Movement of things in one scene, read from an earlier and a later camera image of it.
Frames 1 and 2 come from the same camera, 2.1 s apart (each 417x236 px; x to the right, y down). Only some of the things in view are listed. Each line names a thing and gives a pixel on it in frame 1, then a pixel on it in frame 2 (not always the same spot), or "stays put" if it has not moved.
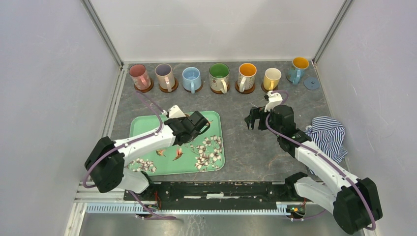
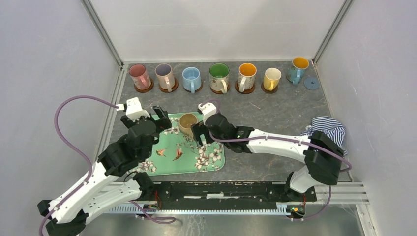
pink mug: (140, 77) stays put
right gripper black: (255, 113) → (197, 130)
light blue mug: (191, 79) stays put
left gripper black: (181, 119) → (164, 123)
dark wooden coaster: (263, 89) stays put
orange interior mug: (246, 76) stays put
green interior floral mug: (219, 74) stays put
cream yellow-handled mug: (271, 78) stays put
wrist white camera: (275, 99) → (207, 109)
